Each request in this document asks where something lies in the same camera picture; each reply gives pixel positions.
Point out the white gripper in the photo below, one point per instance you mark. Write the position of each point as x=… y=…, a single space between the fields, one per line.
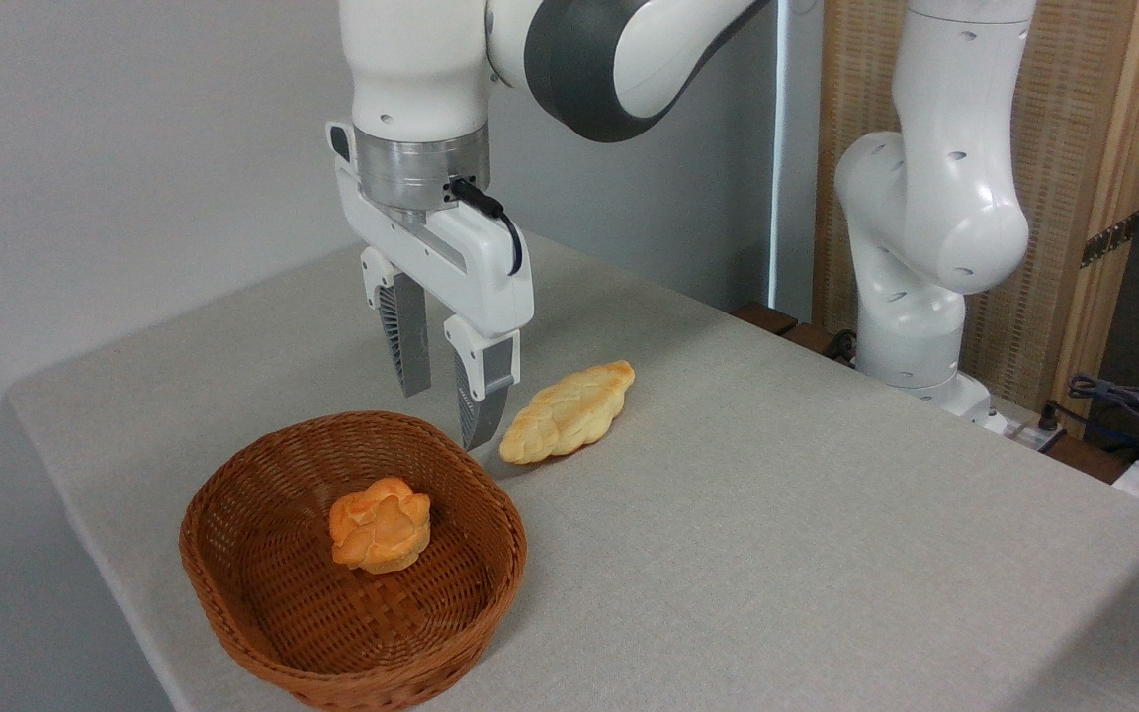
x=471 y=262

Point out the wooden woven folding screen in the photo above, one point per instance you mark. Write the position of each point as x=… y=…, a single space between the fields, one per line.
x=1064 y=119

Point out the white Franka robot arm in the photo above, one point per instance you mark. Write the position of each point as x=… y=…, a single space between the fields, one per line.
x=916 y=188

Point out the brown wicker basket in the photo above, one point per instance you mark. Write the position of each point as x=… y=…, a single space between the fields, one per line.
x=283 y=593

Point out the round orange bread roll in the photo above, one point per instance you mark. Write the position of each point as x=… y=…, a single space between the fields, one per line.
x=379 y=526

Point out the dark metal screen hinge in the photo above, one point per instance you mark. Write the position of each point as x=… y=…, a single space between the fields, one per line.
x=1109 y=238

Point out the long braided bread loaf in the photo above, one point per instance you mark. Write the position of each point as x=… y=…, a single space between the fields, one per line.
x=569 y=410

